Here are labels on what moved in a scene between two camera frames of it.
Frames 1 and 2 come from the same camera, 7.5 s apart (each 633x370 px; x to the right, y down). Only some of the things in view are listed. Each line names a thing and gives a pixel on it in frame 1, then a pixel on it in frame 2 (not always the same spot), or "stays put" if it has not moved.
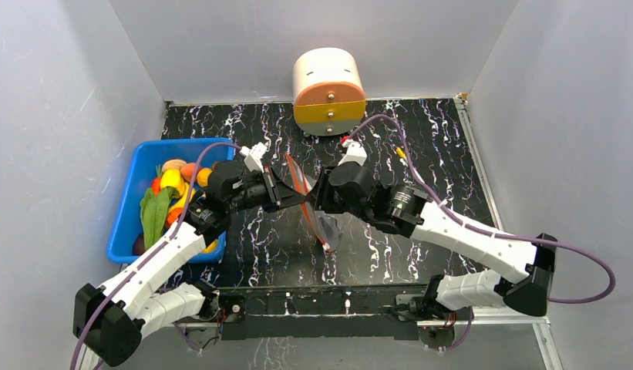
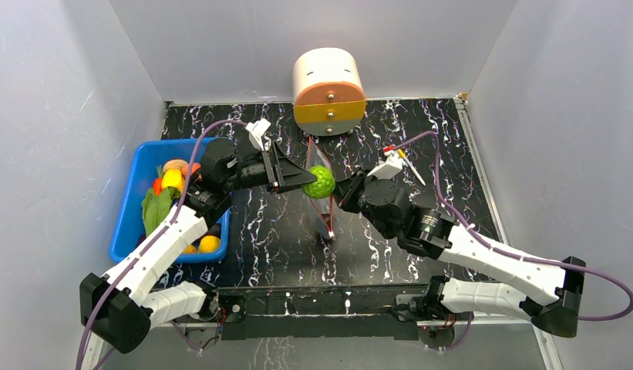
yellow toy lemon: (212, 247) stays put
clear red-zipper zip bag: (325, 227) -> (323, 206)
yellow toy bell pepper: (173, 177) stays put
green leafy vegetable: (155, 213) stays put
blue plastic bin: (143, 159) stays put
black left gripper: (281, 193) -> (281, 172)
